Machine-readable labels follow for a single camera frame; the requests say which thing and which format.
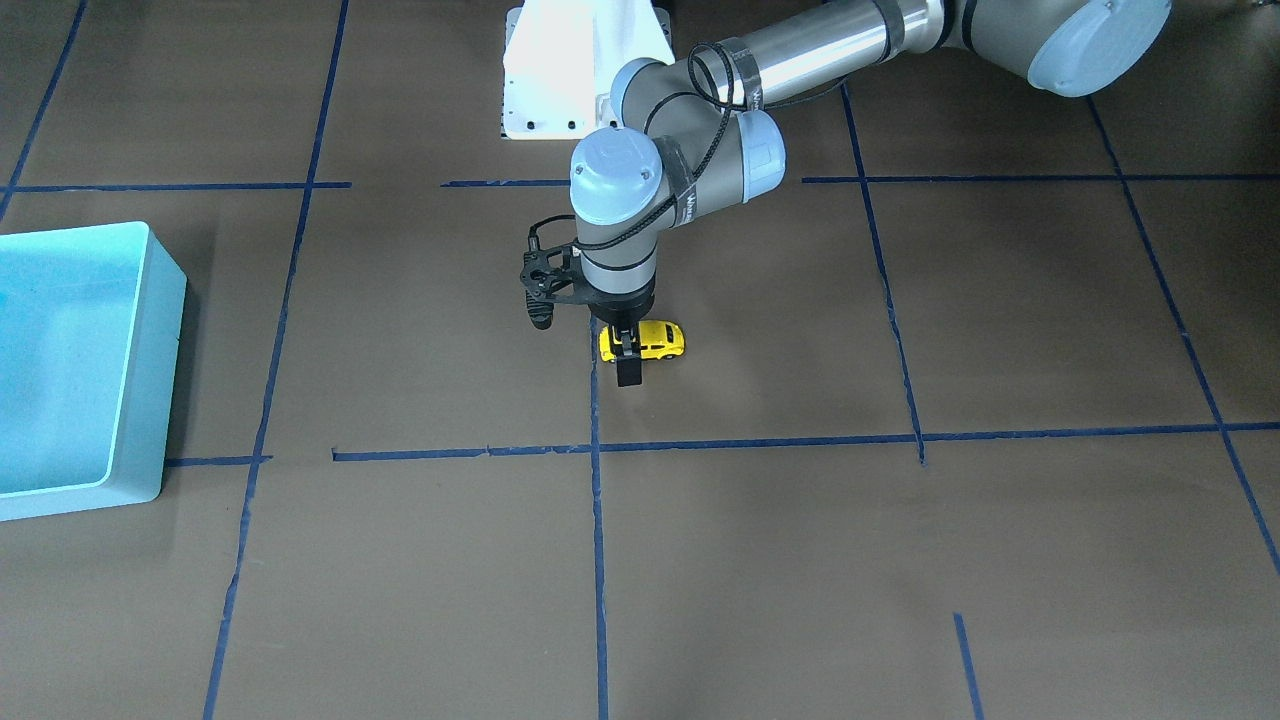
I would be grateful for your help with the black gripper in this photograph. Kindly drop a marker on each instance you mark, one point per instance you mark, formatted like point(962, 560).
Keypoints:
point(624, 306)

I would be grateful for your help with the yellow beetle toy car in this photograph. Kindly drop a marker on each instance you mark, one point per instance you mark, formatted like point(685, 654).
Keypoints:
point(659, 340)

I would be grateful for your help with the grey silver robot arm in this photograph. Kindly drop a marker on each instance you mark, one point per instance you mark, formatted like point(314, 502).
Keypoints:
point(697, 136)

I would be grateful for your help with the light blue plastic bin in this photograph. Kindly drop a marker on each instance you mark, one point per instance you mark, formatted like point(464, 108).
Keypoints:
point(90, 331)

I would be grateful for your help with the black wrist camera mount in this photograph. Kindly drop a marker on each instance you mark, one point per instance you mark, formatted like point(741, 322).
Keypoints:
point(550, 277)

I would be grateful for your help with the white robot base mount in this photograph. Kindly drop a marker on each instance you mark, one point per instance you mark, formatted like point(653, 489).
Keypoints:
point(560, 59)

